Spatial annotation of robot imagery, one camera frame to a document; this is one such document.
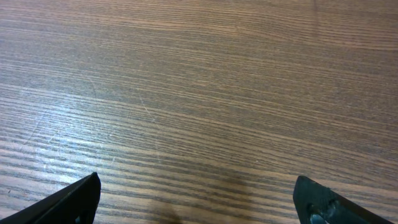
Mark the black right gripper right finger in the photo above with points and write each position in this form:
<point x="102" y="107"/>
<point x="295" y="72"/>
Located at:
<point x="316" y="203"/>

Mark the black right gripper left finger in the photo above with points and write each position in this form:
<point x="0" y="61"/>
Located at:
<point x="76" y="203"/>

